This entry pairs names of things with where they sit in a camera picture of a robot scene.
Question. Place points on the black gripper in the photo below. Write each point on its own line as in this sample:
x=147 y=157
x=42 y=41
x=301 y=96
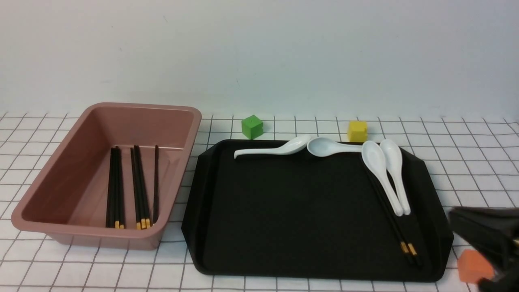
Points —
x=493 y=232

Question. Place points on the black gold-band chopstick tray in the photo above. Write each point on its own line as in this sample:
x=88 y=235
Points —
x=135 y=190
x=140 y=186
x=417 y=259
x=391 y=223

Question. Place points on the orange cube block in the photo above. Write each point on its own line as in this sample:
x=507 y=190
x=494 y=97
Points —
x=473 y=266

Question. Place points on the white spoon far right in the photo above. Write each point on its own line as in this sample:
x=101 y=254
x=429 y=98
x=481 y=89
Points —
x=394 y=164

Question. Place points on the white spoon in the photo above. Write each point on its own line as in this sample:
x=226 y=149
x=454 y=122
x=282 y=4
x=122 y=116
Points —
x=289 y=148
x=325 y=147
x=374 y=158
x=394 y=164

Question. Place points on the white spoon front right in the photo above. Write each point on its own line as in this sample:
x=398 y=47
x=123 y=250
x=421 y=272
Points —
x=374 y=158

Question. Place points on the yellow cube block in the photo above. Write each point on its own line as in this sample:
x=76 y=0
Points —
x=357 y=131

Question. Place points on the white spoon centre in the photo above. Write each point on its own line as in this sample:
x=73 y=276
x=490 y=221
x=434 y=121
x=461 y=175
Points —
x=325 y=147

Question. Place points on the black plastic tray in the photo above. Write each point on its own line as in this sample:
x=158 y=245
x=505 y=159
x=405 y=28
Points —
x=309 y=217

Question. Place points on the white spoon far left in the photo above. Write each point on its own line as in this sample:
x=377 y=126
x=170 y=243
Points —
x=289 y=148

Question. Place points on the green cube block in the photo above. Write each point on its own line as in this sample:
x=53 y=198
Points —
x=252 y=127

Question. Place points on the black chopstick bin far right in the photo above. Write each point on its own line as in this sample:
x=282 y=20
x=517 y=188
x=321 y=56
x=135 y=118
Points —
x=156 y=185

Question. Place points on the black gold-band chopstick bin right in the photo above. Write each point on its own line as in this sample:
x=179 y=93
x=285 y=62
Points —
x=145 y=190

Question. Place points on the black gold-band chopstick bin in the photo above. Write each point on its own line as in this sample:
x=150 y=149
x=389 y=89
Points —
x=145 y=190
x=116 y=186

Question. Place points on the black chopstick bin far left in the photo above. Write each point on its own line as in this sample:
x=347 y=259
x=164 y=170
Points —
x=109 y=208

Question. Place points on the pink plastic bin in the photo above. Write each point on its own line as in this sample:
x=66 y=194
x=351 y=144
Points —
x=67 y=199

